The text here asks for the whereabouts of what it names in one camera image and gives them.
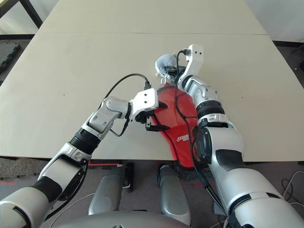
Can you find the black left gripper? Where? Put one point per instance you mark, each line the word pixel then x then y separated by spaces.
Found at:
pixel 143 117

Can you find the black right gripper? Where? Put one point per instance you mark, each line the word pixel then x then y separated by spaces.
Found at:
pixel 174 71

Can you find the red black paddle case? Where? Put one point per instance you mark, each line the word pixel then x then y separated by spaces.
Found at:
pixel 180 142

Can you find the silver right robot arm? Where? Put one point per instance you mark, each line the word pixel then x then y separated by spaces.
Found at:
pixel 225 147

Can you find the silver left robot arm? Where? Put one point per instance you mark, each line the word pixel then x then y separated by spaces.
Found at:
pixel 102 118

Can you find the dark speckled floor mat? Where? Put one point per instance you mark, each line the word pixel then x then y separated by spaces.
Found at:
pixel 187 177

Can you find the grey robot right leg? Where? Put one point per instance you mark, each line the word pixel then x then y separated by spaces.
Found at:
pixel 173 194

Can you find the grey robot leg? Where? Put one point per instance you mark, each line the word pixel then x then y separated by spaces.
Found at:
pixel 107 190
pixel 173 194

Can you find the grey robot left leg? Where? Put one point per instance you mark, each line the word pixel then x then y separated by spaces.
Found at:
pixel 107 190

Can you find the grey robot torso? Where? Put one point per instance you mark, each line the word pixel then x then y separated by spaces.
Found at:
pixel 118 221

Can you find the grey puzzle floor mat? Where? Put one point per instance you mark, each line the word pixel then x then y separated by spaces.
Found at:
pixel 23 168

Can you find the black foam floor mat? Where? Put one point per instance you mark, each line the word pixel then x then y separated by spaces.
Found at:
pixel 7 57

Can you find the beige black-framed side table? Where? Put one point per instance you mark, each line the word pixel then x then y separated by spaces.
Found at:
pixel 7 4

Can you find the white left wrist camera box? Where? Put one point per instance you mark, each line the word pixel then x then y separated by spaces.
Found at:
pixel 145 99

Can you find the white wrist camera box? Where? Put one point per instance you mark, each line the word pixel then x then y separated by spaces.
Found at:
pixel 196 57
pixel 145 99

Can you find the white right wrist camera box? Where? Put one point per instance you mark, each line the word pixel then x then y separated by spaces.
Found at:
pixel 196 57

